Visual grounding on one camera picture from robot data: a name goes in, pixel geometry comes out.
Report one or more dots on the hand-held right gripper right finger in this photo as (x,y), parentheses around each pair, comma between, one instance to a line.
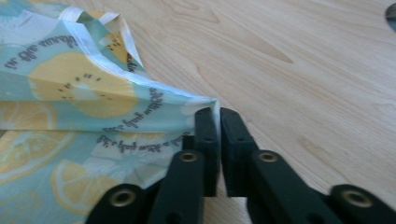
(239,149)

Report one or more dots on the lemon print teal cloth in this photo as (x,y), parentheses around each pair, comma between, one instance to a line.
(77,93)

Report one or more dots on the dark round table grommet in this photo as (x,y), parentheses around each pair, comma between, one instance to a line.
(391,17)

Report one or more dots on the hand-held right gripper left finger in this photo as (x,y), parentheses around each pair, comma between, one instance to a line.
(205,146)

